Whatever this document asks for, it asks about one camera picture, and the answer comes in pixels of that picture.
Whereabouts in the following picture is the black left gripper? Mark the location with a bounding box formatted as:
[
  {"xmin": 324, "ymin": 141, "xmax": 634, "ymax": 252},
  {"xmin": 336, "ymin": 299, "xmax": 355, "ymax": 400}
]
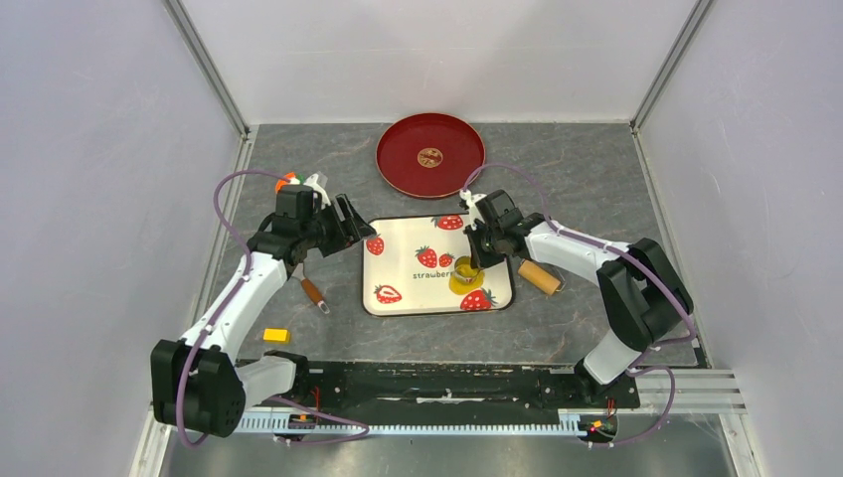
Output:
[{"xmin": 300, "ymin": 193, "xmax": 376, "ymax": 258}]

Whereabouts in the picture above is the small metal ring cutter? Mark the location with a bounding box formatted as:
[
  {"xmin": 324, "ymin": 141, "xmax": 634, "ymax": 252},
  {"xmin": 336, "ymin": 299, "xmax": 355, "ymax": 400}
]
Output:
[{"xmin": 453, "ymin": 256, "xmax": 480, "ymax": 284}]

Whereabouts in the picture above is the yellow dough ball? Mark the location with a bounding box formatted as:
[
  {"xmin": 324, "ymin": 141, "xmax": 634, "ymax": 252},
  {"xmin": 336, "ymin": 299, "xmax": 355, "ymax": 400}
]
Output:
[{"xmin": 448, "ymin": 256, "xmax": 484, "ymax": 295}]

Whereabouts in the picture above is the wooden dough roller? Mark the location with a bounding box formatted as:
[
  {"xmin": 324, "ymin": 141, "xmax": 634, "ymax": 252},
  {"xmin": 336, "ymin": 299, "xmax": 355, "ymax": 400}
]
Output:
[{"xmin": 517, "ymin": 260, "xmax": 564, "ymax": 296}]

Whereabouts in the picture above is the white strawberry tray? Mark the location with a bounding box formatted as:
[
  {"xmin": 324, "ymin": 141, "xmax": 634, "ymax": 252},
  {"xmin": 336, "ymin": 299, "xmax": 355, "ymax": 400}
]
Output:
[{"xmin": 362, "ymin": 214, "xmax": 515, "ymax": 318}]

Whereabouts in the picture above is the metal scraper wooden handle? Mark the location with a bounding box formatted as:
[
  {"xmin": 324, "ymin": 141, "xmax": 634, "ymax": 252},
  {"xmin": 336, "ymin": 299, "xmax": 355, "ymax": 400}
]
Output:
[{"xmin": 291, "ymin": 263, "xmax": 330, "ymax": 314}]

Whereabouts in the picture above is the red round plate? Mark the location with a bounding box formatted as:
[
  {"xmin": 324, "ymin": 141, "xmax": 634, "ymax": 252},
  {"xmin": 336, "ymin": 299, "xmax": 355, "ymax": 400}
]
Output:
[{"xmin": 375, "ymin": 112, "xmax": 486, "ymax": 199}]

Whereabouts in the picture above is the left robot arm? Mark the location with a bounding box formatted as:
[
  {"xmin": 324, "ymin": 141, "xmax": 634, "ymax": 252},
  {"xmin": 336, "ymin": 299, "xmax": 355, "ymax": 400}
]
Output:
[{"xmin": 150, "ymin": 185, "xmax": 376, "ymax": 446}]

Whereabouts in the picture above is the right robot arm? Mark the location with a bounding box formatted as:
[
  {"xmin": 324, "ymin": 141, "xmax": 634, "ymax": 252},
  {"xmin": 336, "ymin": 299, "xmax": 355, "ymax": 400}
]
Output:
[{"xmin": 459, "ymin": 190, "xmax": 694, "ymax": 405}]

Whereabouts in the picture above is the orange curved toy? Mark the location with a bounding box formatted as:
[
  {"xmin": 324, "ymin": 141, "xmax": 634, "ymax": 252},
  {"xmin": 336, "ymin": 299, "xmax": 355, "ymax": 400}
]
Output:
[{"xmin": 274, "ymin": 172, "xmax": 300, "ymax": 193}]

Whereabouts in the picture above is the yellow block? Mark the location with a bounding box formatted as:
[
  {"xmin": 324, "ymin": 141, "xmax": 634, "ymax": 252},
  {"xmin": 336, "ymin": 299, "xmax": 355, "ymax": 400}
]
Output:
[{"xmin": 262, "ymin": 328, "xmax": 291, "ymax": 344}]

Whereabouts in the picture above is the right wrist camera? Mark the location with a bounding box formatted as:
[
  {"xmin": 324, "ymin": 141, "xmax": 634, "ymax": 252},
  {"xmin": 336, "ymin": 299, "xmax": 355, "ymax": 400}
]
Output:
[{"xmin": 458, "ymin": 189, "xmax": 486, "ymax": 223}]

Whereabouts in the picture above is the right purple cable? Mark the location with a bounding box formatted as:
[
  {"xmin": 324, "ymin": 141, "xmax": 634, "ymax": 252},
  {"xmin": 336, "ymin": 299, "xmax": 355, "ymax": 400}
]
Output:
[{"xmin": 460, "ymin": 162, "xmax": 698, "ymax": 449}]

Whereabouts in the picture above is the purple cable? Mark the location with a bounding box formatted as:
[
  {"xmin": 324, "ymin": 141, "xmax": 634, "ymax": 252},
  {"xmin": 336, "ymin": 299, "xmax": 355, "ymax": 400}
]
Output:
[
  {"xmin": 460, "ymin": 162, "xmax": 698, "ymax": 449},
  {"xmin": 176, "ymin": 169, "xmax": 372, "ymax": 450}
]

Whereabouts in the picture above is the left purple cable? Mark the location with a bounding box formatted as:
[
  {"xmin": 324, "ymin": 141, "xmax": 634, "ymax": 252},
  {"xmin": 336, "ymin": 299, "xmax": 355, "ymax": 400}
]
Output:
[{"xmin": 176, "ymin": 169, "xmax": 372, "ymax": 450}]

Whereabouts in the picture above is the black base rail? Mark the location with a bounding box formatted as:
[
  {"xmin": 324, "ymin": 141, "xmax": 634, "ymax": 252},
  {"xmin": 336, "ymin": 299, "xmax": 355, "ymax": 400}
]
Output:
[{"xmin": 285, "ymin": 361, "xmax": 640, "ymax": 426}]

